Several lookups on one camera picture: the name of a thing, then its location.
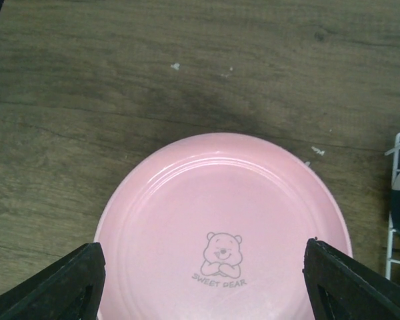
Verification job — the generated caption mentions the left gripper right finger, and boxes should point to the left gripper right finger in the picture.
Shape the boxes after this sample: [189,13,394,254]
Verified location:
[303,238,400,320]

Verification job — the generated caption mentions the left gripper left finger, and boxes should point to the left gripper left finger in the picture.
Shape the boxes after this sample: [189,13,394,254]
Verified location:
[0,243,105,319]

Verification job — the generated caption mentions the pink plate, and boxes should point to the pink plate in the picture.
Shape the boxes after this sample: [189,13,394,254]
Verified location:
[95,133,352,319]

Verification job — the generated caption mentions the white wire dish rack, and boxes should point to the white wire dish rack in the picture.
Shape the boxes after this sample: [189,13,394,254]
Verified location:
[384,131,400,281]

